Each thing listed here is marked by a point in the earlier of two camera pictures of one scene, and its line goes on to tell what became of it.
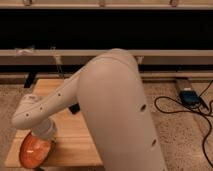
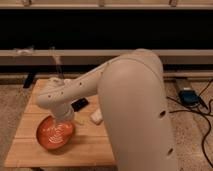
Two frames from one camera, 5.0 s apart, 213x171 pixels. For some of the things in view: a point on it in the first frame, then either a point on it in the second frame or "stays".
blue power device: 190,97 stays
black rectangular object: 74,108 stays
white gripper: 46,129 to 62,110
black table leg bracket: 30,79 stays
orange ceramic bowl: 35,151 to 53,134
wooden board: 73,145 stays
